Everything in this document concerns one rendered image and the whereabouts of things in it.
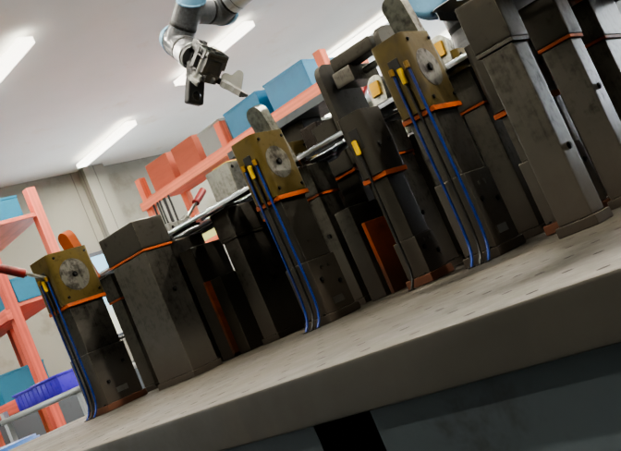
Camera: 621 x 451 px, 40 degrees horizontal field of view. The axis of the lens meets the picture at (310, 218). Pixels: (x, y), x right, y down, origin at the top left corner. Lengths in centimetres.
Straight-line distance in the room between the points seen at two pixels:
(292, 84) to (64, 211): 446
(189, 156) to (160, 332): 639
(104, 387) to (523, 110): 119
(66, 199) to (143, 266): 906
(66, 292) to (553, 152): 121
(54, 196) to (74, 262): 878
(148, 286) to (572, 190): 98
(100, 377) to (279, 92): 543
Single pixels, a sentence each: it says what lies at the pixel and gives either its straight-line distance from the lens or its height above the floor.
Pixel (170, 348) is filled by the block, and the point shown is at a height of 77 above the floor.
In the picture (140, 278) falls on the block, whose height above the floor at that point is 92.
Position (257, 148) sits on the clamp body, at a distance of 145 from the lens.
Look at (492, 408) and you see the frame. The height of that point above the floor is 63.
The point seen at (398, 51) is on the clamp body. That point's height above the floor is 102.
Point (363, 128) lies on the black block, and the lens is 133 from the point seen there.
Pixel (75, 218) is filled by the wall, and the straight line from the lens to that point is 1072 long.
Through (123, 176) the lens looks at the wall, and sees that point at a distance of 1129.
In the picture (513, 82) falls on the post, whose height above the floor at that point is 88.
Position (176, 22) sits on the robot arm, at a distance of 235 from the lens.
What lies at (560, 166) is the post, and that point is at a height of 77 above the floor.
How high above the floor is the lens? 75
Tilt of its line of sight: 5 degrees up
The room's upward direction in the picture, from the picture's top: 24 degrees counter-clockwise
